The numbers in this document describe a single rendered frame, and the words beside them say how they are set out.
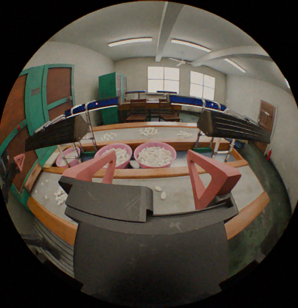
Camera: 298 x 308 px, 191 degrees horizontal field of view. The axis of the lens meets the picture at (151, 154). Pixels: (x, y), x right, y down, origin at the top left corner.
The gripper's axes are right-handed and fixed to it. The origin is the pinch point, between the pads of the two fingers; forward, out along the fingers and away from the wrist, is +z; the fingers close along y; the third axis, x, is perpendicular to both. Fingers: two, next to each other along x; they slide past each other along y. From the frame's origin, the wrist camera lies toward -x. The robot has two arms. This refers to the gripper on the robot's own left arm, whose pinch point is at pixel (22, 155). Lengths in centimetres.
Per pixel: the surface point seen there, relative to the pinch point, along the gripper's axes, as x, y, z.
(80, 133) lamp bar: 1.1, -39.9, 12.6
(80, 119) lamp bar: -2.4, -39.8, 14.2
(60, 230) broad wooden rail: 30.9, -19.3, -14.8
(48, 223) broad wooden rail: 31.0, -7.7, -16.1
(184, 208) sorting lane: 33, -74, 7
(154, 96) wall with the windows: 22, -77, 514
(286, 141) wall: -13, -490, 52
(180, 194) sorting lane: 33, -74, 15
